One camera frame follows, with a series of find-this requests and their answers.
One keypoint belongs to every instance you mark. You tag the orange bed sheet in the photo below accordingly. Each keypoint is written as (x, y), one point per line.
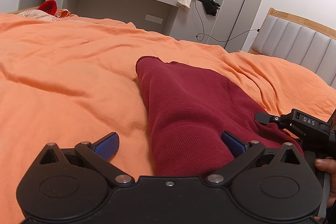
(74, 79)

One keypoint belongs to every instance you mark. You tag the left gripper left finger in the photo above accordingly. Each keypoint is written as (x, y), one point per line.
(96, 156)

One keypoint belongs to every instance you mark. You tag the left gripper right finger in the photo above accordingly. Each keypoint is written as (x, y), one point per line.
(245, 156)

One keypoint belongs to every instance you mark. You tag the grey padded headboard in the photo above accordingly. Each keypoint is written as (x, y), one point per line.
(298, 40)

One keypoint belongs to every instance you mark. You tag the maroon knit sweater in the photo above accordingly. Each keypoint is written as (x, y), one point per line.
(188, 110)

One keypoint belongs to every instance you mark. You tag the pink patterned pillow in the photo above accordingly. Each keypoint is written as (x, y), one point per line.
(39, 15)

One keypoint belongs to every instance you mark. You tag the black cloth on ledge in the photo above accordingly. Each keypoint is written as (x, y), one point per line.
(211, 7)

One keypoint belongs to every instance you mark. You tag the white wall socket plate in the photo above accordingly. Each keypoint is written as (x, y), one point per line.
(153, 19)

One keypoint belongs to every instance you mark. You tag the red cloth item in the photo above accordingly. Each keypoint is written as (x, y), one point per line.
(50, 7)

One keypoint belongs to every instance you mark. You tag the person's right hand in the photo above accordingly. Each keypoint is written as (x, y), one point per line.
(326, 164)

